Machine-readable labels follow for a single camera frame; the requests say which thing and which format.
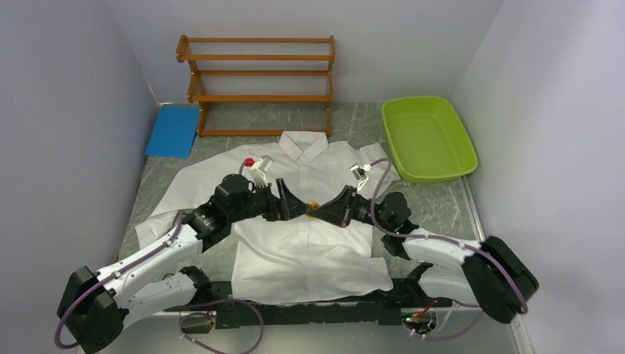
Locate wooden shoe rack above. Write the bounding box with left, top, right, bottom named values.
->
left=175, top=35, right=336, bottom=136

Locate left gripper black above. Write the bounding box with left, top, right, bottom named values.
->
left=228, top=177, right=310, bottom=223

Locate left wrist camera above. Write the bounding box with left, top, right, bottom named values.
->
left=239, top=156, right=273, bottom=187

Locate blue board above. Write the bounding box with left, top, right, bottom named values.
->
left=144, top=105, right=200, bottom=159

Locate green plastic basin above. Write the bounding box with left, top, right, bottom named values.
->
left=381, top=96, right=478, bottom=184

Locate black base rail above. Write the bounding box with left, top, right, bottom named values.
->
left=165, top=276, right=453, bottom=329

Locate white shirt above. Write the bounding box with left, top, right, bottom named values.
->
left=136, top=131, right=399, bottom=305

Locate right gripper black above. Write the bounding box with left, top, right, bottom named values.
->
left=310, top=184, right=392, bottom=231

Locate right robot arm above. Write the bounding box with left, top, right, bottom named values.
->
left=309, top=187, right=540, bottom=323

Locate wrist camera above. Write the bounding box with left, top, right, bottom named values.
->
left=349, top=164, right=371, bottom=193
left=239, top=156, right=273, bottom=187

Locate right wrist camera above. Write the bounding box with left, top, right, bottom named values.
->
left=349, top=164, right=371, bottom=193

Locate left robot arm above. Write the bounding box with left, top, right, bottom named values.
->
left=54, top=174, right=310, bottom=353

